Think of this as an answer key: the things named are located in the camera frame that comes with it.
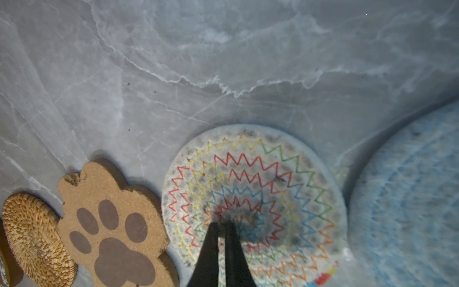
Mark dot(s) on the white rainbow stitched coaster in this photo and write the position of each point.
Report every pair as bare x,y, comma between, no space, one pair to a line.
288,209

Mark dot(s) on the glossy dark wooden coaster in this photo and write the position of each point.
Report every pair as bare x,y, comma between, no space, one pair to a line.
11,272

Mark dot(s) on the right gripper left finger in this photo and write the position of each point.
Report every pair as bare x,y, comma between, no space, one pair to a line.
206,272

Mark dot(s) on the cork paw print coaster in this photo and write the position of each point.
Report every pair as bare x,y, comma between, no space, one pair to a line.
114,229

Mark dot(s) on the woven rattan round coaster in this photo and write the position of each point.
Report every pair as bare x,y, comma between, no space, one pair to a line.
31,230

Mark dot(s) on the light blue woven coaster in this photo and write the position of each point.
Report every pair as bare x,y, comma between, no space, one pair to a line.
404,210

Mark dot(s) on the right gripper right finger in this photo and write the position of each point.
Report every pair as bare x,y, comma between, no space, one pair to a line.
237,271

